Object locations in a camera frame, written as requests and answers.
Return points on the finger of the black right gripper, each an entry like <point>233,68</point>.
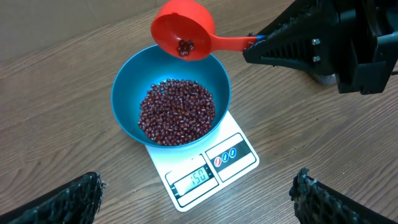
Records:
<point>305,50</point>
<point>303,18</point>

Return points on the red scoop blue handle tip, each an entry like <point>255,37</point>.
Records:
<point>189,20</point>

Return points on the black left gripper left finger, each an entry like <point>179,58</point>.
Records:
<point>77,201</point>

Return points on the blue bowl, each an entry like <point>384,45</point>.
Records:
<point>153,65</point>

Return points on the white digital kitchen scale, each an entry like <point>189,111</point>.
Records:
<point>193,173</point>

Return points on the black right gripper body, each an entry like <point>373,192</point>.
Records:
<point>363,44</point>

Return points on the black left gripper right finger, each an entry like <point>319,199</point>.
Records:
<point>315,202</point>

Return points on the red beans in scoop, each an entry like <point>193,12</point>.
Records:
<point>184,47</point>

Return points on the red beans in bowl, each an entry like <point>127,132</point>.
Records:
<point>176,112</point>

